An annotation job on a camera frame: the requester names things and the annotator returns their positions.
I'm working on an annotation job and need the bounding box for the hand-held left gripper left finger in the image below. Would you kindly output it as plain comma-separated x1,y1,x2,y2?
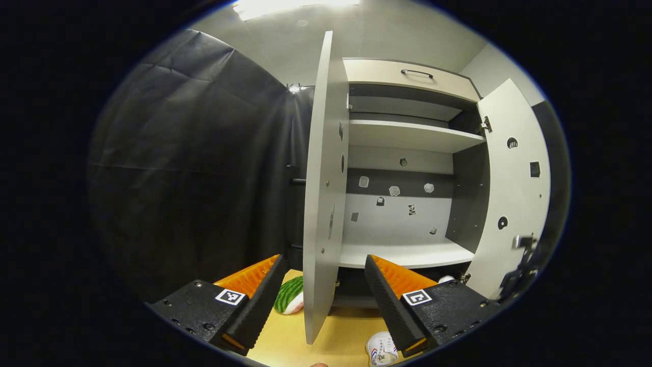
145,254,287,356

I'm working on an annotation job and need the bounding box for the white cabinet drawer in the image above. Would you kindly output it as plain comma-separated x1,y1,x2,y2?
343,58,482,103

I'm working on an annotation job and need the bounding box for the white shoe cabinet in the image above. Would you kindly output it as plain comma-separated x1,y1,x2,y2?
340,57,492,309

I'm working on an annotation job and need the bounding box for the green striped watermelon toy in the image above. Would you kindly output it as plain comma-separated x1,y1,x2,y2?
274,275,305,316

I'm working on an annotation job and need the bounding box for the black door handle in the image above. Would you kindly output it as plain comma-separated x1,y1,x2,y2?
285,164,308,255

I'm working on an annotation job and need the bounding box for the white cabinet door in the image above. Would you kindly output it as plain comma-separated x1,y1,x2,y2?
466,78,552,300
303,31,350,346

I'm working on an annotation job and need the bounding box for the white cabinet shelf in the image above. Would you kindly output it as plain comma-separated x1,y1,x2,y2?
349,119,487,154
349,95,463,122
339,240,475,269

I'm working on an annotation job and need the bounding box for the white striped canvas shoe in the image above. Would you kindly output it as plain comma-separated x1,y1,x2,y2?
366,331,399,366

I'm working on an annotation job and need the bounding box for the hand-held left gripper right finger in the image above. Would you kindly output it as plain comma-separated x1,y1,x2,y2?
364,254,504,358

